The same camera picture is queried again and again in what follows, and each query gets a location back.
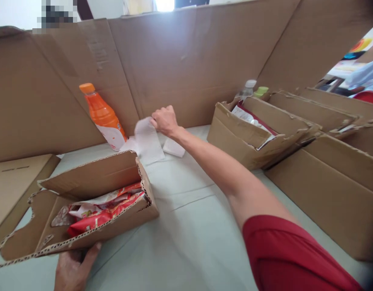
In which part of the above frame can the person's right hand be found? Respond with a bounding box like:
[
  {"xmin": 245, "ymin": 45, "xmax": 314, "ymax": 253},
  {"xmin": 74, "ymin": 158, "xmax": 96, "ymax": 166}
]
[{"xmin": 149, "ymin": 105, "xmax": 183, "ymax": 139}]

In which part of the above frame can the person's left hand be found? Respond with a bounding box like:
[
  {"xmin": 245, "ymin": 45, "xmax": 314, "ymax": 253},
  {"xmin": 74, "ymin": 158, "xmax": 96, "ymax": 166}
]
[{"xmin": 54, "ymin": 241, "xmax": 102, "ymax": 291}]

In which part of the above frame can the white tissue strip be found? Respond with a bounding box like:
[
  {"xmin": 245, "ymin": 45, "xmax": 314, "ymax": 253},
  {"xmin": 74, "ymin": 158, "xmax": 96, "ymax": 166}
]
[{"xmin": 119, "ymin": 116, "xmax": 166, "ymax": 162}]

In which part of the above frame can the torn cardboard box with flap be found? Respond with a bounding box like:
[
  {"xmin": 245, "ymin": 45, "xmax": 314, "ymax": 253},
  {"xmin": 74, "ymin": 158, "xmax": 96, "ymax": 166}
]
[{"xmin": 0, "ymin": 150, "xmax": 160, "ymax": 270}]

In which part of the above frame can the folded white tissue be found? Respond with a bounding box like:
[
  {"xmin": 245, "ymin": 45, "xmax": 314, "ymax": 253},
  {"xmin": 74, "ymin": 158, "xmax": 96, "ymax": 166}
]
[{"xmin": 162, "ymin": 138, "xmax": 187, "ymax": 158}]

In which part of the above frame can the orange soda bottle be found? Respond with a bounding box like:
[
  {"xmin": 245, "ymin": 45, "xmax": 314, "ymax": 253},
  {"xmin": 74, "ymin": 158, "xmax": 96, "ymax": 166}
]
[{"xmin": 79, "ymin": 83, "xmax": 128, "ymax": 152}]

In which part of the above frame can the large brown cardboard sheet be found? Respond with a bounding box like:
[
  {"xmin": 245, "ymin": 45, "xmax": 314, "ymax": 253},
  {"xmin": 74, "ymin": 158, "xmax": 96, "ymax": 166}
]
[
  {"xmin": 256, "ymin": 0, "xmax": 373, "ymax": 91},
  {"xmin": 0, "ymin": 18, "xmax": 142, "ymax": 164},
  {"xmin": 107, "ymin": 0, "xmax": 303, "ymax": 129}
]

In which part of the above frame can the torn brown cardboard box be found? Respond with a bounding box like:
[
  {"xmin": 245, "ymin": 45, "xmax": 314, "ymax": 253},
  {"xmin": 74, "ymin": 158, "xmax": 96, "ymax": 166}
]
[
  {"xmin": 266, "ymin": 89, "xmax": 361, "ymax": 143},
  {"xmin": 207, "ymin": 96, "xmax": 323, "ymax": 171},
  {"xmin": 305, "ymin": 87, "xmax": 373, "ymax": 151}
]

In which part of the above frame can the clear bottle with white cap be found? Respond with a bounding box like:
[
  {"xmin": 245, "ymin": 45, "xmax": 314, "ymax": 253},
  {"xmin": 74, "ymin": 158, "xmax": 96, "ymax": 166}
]
[{"xmin": 235, "ymin": 80, "xmax": 258, "ymax": 102}]

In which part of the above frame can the pale table cloth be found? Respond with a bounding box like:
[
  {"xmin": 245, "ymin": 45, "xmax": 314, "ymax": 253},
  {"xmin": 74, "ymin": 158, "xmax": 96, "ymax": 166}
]
[{"xmin": 0, "ymin": 124, "xmax": 370, "ymax": 291}]

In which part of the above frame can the red and white snack packet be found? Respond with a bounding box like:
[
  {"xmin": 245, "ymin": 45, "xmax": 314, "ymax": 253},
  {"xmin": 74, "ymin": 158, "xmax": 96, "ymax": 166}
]
[{"xmin": 231, "ymin": 101, "xmax": 280, "ymax": 150}]

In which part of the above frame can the bottle with green cap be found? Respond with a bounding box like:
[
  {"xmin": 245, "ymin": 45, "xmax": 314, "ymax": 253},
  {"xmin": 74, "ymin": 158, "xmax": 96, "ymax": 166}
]
[{"xmin": 253, "ymin": 86, "xmax": 270, "ymax": 99}]

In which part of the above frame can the pile of red snack packets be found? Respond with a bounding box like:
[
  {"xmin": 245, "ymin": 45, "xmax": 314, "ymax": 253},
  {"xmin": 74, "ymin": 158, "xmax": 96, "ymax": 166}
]
[{"xmin": 50, "ymin": 181, "xmax": 148, "ymax": 240}]

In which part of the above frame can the flat cardboard piece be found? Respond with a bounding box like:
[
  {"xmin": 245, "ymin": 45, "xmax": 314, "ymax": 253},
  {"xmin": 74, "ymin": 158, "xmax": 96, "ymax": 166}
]
[{"xmin": 0, "ymin": 154, "xmax": 61, "ymax": 236}]

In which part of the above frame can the wooden stool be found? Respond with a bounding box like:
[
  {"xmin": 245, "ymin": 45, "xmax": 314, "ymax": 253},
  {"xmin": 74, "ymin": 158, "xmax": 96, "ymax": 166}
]
[{"xmin": 314, "ymin": 74, "xmax": 346, "ymax": 93}]

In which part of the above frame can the large plain cardboard box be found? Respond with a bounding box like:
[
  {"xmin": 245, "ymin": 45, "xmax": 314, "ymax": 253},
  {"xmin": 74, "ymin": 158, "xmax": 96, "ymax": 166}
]
[{"xmin": 264, "ymin": 133, "xmax": 373, "ymax": 262}]

